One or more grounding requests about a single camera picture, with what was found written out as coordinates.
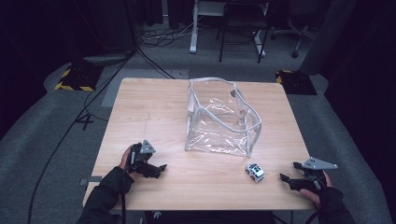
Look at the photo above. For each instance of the yellow black striped stand base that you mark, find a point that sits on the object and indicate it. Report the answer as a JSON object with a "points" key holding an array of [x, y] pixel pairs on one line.
{"points": [[77, 79], [295, 82]]}

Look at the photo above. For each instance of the office chair wheeled base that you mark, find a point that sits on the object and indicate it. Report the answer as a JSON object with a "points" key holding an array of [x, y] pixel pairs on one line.
{"points": [[297, 34]]}

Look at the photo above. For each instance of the small white toy car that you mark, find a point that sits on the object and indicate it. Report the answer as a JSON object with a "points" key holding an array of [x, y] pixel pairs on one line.
{"points": [[255, 172]]}

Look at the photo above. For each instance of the clear plastic bag white trim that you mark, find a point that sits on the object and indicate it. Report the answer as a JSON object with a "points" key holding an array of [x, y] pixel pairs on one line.
{"points": [[218, 137]]}

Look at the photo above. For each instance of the white desk frame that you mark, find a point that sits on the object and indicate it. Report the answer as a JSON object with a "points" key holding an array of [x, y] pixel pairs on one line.
{"points": [[194, 34]]}

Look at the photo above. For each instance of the person's right hand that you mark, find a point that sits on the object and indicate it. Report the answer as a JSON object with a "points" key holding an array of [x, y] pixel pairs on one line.
{"points": [[311, 196]]}

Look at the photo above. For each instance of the black metal chair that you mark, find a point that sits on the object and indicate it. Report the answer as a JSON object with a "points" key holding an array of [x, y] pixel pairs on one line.
{"points": [[243, 21]]}

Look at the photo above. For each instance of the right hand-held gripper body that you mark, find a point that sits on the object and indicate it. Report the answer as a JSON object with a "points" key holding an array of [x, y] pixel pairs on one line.
{"points": [[311, 182]]}

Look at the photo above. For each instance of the person's left hand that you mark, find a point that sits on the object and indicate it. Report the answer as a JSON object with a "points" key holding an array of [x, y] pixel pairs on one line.
{"points": [[124, 158]]}

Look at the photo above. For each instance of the grey tape strip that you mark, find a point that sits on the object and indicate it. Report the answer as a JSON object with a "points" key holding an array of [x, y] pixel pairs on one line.
{"points": [[91, 180]]}

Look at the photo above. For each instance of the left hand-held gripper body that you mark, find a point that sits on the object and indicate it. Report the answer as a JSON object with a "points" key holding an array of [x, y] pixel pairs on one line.
{"points": [[140, 157]]}

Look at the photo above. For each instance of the grey slanted stand post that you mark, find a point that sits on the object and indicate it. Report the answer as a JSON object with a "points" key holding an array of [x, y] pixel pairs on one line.
{"points": [[327, 34]]}

